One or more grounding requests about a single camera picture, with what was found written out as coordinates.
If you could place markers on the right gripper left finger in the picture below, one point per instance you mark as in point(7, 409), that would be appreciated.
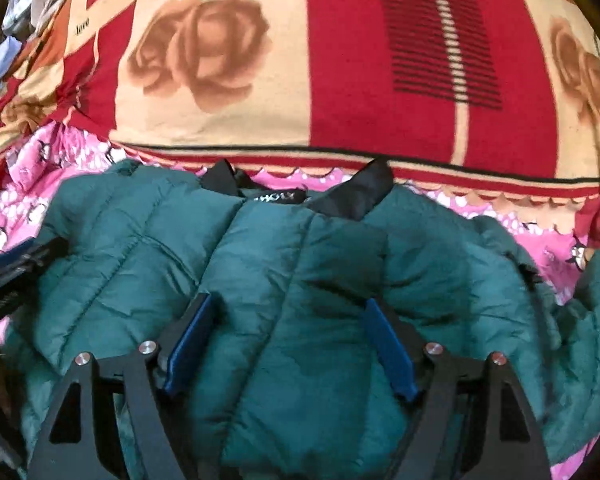
point(79, 439)

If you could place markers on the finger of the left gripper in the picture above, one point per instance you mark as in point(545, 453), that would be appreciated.
point(22, 266)

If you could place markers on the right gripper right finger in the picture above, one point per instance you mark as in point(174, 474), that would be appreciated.
point(471, 418)

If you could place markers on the dark green puffer jacket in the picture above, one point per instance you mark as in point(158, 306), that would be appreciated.
point(290, 299)

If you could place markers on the pink penguin quilt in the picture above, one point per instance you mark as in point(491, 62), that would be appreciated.
point(35, 174)

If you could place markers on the red rose pattern blanket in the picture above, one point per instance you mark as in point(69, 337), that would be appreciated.
point(500, 98)

